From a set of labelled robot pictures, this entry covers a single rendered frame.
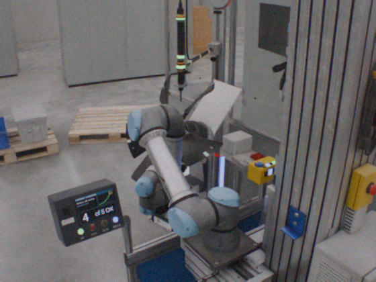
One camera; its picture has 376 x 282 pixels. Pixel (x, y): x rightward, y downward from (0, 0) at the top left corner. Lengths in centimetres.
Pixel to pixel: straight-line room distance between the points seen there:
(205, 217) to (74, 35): 633
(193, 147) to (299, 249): 84
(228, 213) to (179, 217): 19
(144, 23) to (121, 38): 54
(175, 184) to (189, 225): 16
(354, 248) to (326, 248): 9
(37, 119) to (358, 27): 413
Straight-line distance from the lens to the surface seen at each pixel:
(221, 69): 266
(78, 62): 752
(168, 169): 140
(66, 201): 147
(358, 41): 107
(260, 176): 202
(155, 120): 148
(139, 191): 165
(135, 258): 180
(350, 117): 113
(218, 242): 148
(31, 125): 479
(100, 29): 747
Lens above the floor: 201
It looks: 24 degrees down
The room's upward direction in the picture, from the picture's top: straight up
